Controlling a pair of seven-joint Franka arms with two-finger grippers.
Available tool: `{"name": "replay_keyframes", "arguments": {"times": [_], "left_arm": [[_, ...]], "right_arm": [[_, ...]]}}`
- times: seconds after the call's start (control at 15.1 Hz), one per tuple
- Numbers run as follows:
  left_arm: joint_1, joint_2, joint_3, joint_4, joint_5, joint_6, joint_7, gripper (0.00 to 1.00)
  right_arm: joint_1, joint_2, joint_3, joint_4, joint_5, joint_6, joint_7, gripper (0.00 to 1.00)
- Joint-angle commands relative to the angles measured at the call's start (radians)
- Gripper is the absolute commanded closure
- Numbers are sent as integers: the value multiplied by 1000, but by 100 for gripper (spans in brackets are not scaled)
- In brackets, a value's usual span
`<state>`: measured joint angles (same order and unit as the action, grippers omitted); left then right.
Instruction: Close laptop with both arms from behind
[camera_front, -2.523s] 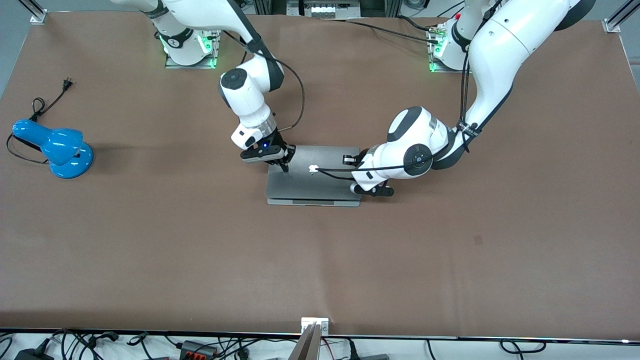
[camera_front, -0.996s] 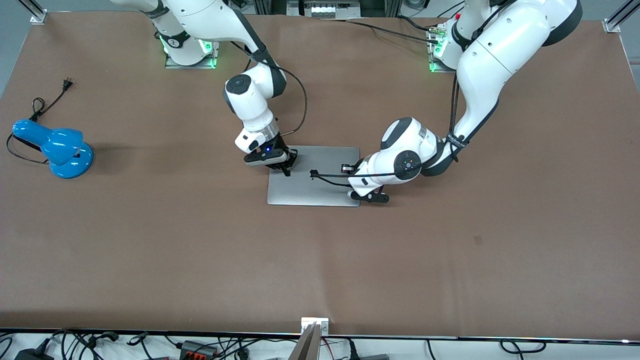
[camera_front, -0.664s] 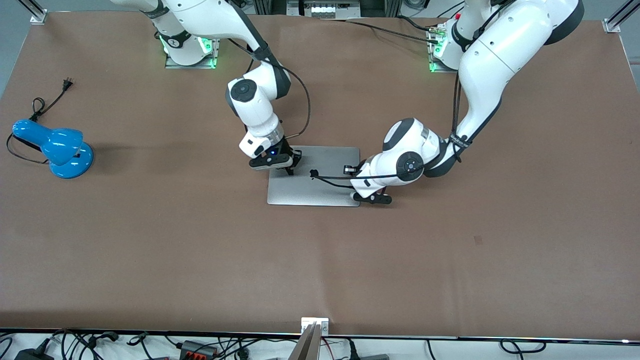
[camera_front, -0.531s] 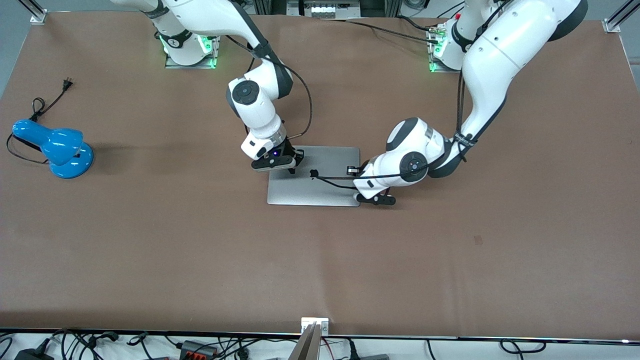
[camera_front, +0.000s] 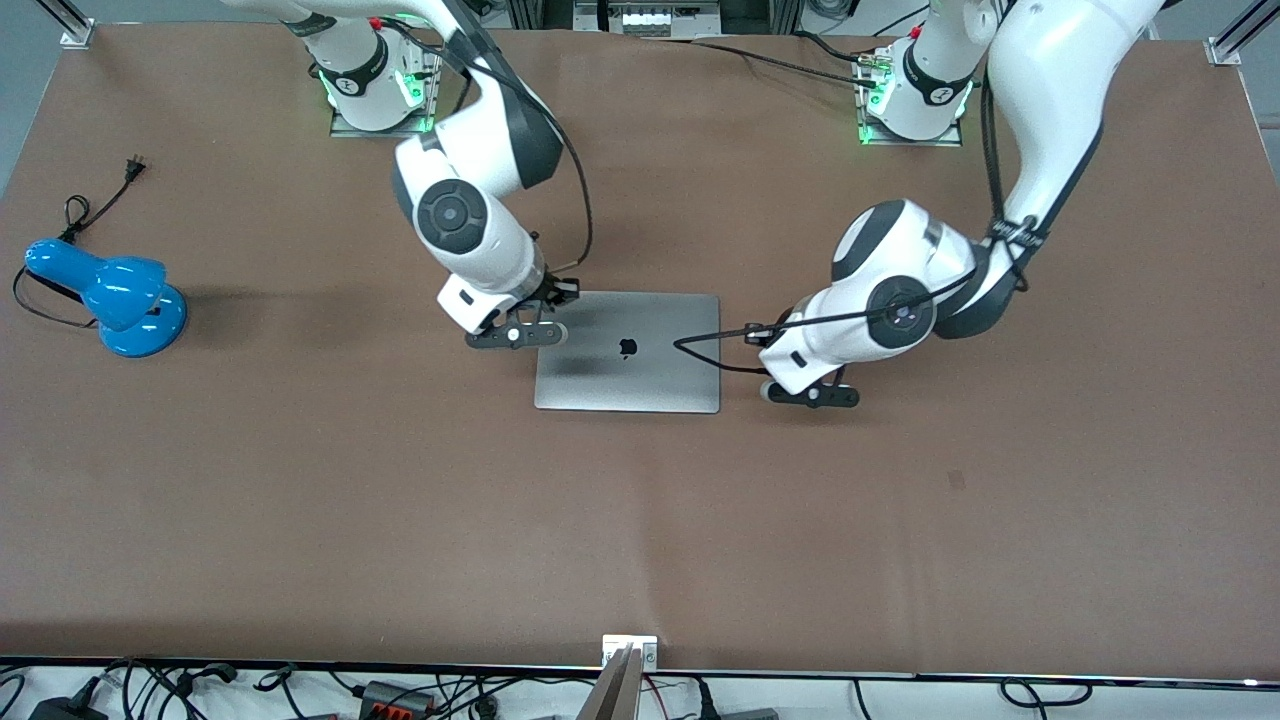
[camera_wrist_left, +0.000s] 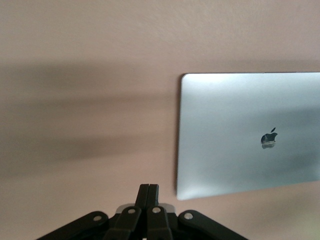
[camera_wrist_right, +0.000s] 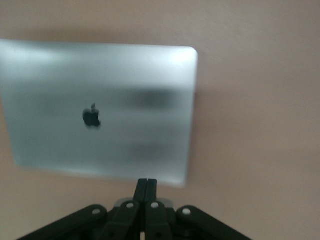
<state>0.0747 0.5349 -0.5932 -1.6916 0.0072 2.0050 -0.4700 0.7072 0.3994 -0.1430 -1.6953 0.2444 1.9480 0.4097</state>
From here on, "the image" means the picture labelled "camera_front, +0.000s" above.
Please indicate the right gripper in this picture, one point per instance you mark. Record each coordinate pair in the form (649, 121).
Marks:
(556, 291)

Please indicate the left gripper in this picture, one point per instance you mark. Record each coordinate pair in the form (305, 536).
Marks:
(757, 333)

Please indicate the silver grey laptop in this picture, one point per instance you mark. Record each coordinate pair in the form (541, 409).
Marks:
(640, 380)

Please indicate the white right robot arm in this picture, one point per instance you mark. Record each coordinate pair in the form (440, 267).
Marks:
(500, 250)

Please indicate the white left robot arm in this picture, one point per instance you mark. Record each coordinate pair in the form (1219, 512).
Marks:
(1050, 80)

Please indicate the white power strip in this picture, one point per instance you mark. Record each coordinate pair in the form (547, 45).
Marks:
(645, 20)

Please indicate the brown table cover mat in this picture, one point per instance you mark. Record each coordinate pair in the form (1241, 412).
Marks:
(300, 500)

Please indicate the black power plug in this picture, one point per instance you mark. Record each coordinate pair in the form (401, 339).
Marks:
(706, 700)

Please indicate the grey flat box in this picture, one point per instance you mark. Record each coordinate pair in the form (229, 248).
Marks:
(750, 714)

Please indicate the grey aluminium bar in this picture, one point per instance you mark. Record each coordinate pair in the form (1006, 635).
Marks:
(612, 695)

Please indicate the black orange connector box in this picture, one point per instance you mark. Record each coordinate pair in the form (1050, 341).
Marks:
(395, 698)

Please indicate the blue desk lamp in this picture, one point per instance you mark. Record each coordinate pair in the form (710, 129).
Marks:
(125, 295)

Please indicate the black power adapter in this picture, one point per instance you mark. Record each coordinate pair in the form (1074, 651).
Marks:
(65, 710)

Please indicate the black right camera bracket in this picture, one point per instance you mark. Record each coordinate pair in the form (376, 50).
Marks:
(490, 338)

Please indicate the black camera bracket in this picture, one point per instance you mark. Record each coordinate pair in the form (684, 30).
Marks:
(835, 397)
(490, 338)

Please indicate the black left camera bracket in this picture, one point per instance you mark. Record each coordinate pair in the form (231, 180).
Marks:
(835, 397)

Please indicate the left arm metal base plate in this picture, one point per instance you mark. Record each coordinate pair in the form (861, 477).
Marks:
(905, 142)

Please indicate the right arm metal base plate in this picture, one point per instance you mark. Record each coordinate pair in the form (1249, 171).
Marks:
(390, 132)

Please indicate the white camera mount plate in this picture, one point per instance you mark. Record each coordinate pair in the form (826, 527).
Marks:
(615, 642)

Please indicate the aluminium profile post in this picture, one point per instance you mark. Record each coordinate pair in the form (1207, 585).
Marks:
(1235, 40)
(75, 28)

